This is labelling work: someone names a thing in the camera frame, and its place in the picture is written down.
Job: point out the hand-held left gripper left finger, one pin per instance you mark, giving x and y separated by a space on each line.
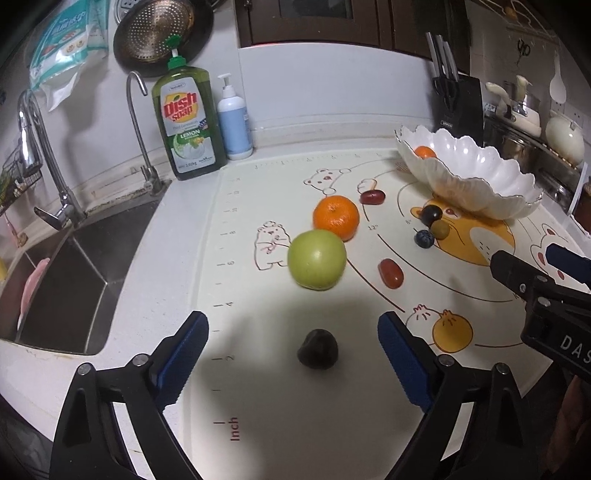
184 364

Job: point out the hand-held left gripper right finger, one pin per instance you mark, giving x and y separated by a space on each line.
401 360

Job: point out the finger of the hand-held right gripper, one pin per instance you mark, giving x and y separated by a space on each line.
570 265
512 272

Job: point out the green grape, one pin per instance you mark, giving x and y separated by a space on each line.
441 230

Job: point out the red cherry tomato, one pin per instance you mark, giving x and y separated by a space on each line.
391 273

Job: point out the blueberry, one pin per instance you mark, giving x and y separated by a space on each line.
423 238

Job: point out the dark purple grape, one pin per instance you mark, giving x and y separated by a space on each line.
431 214

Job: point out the white scalloped bowl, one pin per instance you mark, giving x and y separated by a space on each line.
480 177

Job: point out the green apple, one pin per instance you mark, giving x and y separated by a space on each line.
316 261

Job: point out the mandarin orange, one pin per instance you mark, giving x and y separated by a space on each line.
336 217

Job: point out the dark red oval grape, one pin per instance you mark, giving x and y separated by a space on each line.
372 197

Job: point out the brown jar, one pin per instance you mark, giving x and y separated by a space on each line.
584 207

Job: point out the cartoon bear silicone baking mat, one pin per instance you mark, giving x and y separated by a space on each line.
277 406

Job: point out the cream round teapot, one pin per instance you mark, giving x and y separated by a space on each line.
565 138

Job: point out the steel pot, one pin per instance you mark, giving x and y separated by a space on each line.
512 143

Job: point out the steel sink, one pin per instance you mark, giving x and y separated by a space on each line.
83 277

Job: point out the small orange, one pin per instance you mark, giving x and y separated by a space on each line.
425 153

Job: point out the cream kettle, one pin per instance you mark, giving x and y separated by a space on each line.
519 110

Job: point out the black knife block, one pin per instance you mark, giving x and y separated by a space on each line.
466 108

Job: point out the pink sponge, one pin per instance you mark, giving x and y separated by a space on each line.
32 281

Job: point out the white rice spoon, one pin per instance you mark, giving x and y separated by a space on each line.
557 83

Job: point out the black scissors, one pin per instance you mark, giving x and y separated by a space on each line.
444 92

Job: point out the thin gooseneck faucet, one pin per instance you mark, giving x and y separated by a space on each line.
148 170

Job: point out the large chrome faucet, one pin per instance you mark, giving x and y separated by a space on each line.
64 198

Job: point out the green dish soap bottle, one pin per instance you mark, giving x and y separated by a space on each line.
187 120

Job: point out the white blue pump bottle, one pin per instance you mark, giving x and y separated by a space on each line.
234 124

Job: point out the dark wooden cabinet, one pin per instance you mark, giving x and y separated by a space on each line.
323 27

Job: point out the metal colander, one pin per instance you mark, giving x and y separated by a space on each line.
147 32

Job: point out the plastic bag package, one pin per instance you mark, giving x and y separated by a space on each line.
60 41

